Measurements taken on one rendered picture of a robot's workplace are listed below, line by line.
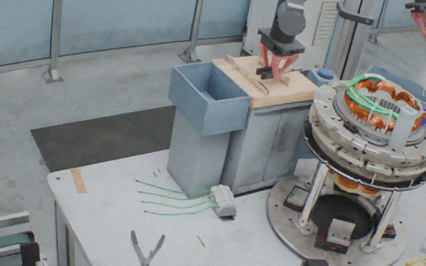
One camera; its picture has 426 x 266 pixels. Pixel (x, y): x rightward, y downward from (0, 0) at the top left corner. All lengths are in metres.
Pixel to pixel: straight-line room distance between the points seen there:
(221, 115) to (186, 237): 0.28
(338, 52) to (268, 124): 0.45
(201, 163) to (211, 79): 0.20
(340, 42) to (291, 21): 0.54
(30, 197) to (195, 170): 1.32
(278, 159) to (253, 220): 0.17
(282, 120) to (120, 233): 0.46
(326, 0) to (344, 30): 1.98
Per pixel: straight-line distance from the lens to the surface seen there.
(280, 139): 1.32
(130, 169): 1.38
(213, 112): 1.15
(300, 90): 1.27
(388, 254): 1.31
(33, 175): 2.58
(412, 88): 1.56
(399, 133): 1.09
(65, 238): 1.45
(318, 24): 3.60
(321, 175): 1.19
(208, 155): 1.25
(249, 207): 1.33
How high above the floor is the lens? 1.62
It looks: 32 degrees down
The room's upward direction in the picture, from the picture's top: 11 degrees clockwise
